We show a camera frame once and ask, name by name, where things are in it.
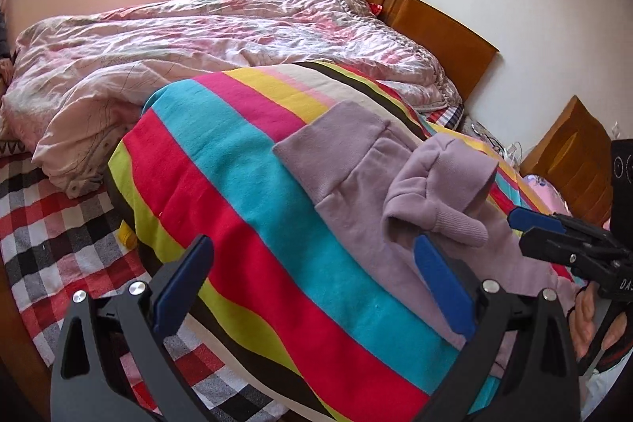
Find lilac purple pants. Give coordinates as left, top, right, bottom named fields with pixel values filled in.
left=272, top=99, right=580, bottom=378

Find right hand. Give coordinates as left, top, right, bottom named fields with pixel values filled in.
left=569, top=282, right=627, bottom=359

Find pink bed cover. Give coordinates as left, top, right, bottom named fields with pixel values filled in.
left=523, top=174, right=572, bottom=216

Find right wooden headboard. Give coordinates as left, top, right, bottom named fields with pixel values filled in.
left=520, top=95, right=613, bottom=226

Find wooden headboard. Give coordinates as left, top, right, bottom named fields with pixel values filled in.
left=366, top=0, right=498, bottom=100
left=520, top=95, right=613, bottom=226

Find red plaid bed sheet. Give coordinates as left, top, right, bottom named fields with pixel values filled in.
left=1, top=142, right=289, bottom=421

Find left wooden headboard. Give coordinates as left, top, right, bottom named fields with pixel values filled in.
left=366, top=0, right=498, bottom=100

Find colourful striped blanket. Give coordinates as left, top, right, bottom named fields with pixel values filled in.
left=105, top=60, right=580, bottom=422

